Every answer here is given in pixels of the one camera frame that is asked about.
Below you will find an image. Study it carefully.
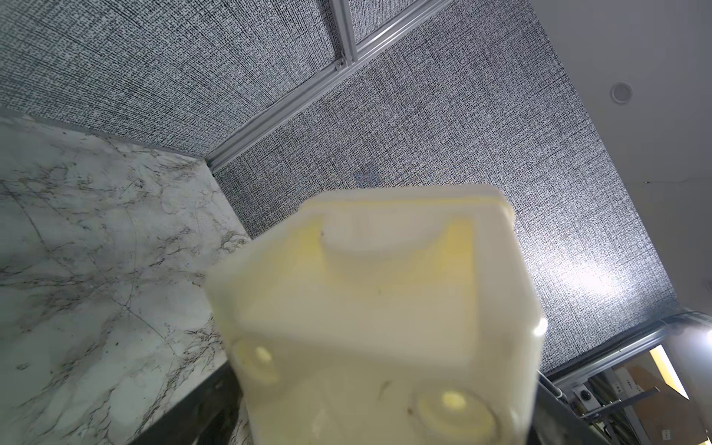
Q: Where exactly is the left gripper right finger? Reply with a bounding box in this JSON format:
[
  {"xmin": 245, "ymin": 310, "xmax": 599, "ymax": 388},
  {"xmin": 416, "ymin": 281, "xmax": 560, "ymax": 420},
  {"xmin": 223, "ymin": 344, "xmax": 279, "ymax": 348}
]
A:
[{"xmin": 528, "ymin": 374, "xmax": 610, "ymax": 445}]

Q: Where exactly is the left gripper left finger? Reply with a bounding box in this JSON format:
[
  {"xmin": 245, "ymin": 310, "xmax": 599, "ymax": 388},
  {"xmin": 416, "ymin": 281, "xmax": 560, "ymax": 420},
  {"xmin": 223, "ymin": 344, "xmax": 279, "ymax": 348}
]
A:
[{"xmin": 131, "ymin": 363, "xmax": 242, "ymax": 445}]

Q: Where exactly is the white wrap dispenser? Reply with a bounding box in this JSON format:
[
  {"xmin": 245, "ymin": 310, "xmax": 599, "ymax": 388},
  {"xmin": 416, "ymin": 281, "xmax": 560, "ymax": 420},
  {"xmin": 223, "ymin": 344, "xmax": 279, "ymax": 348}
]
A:
[{"xmin": 205, "ymin": 185, "xmax": 548, "ymax": 444}]

